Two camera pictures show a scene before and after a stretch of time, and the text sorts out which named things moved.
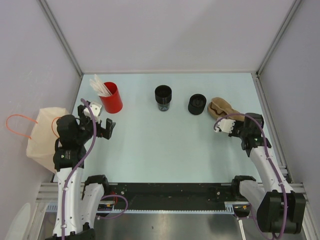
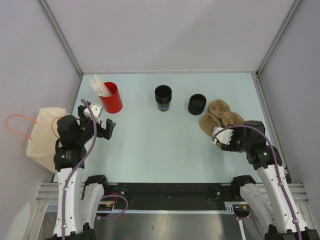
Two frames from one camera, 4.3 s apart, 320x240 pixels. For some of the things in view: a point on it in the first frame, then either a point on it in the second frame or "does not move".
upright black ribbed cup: (163, 94) does not move
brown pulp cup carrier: (219, 107) → (208, 122)
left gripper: (105, 132) does not move
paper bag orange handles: (41, 145) does not move
